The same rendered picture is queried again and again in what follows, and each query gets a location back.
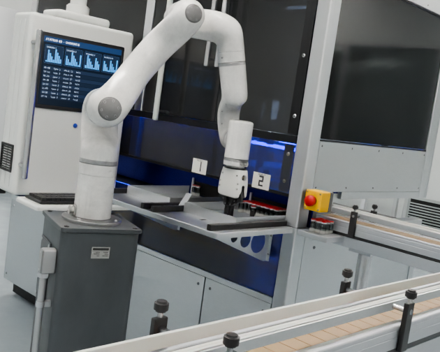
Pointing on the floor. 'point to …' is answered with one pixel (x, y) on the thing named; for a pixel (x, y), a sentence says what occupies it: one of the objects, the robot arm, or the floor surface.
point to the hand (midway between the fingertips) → (228, 211)
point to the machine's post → (306, 149)
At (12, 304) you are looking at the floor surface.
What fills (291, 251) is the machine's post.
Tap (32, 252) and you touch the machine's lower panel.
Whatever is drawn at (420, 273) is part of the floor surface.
